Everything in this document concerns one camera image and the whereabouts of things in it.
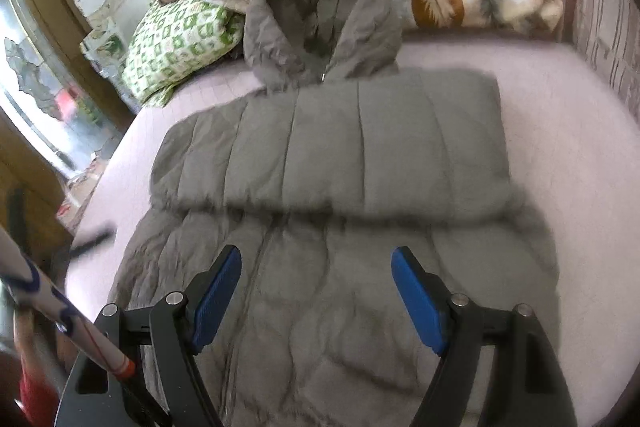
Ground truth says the grey puffer jacket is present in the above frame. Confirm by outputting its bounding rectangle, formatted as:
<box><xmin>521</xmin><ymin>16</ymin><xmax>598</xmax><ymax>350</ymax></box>
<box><xmin>107</xmin><ymin>0</ymin><xmax>561</xmax><ymax>427</ymax></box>

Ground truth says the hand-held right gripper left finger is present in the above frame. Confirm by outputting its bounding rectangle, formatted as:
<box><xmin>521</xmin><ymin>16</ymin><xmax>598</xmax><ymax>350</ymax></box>
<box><xmin>55</xmin><ymin>244</ymin><xmax>243</xmax><ymax>427</ymax></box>

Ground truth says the striped floral sofa backrest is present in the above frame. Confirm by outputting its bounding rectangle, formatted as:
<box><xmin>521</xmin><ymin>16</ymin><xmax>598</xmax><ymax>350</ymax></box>
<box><xmin>570</xmin><ymin>0</ymin><xmax>640</xmax><ymax>128</ymax></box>

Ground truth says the pink quilted bed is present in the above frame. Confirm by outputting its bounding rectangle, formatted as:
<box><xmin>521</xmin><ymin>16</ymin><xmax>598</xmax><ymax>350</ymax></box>
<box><xmin>65</xmin><ymin>27</ymin><xmax>640</xmax><ymax>427</ymax></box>

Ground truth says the white tube with orange tip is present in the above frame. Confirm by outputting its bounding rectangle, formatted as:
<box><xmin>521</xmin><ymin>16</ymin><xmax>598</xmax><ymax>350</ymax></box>
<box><xmin>0</xmin><ymin>222</ymin><xmax>137</xmax><ymax>380</ymax></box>

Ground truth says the window with wooden frame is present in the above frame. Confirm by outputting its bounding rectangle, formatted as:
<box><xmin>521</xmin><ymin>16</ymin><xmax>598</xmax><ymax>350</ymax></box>
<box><xmin>0</xmin><ymin>0</ymin><xmax>138</xmax><ymax>188</ymax></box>

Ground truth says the green white plastic bag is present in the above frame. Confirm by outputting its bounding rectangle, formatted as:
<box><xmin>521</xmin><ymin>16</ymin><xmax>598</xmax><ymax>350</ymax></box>
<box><xmin>81</xmin><ymin>18</ymin><xmax>127</xmax><ymax>75</ymax></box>

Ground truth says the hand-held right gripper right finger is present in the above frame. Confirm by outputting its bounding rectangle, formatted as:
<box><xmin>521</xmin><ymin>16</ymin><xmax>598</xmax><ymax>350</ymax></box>
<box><xmin>391</xmin><ymin>247</ymin><xmax>578</xmax><ymax>427</ymax></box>

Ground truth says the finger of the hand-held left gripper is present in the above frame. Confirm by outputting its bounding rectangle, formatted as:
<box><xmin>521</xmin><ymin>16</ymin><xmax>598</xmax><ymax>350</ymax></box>
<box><xmin>69</xmin><ymin>222</ymin><xmax>117</xmax><ymax>259</ymax></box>

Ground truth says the green patterned pillow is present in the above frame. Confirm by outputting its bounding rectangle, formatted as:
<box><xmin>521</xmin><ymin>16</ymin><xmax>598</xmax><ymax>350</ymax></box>
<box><xmin>122</xmin><ymin>0</ymin><xmax>246</xmax><ymax>108</ymax></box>

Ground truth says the person's red clothing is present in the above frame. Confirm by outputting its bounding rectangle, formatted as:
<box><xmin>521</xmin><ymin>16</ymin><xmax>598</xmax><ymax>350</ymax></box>
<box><xmin>12</xmin><ymin>307</ymin><xmax>68</xmax><ymax>415</ymax></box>

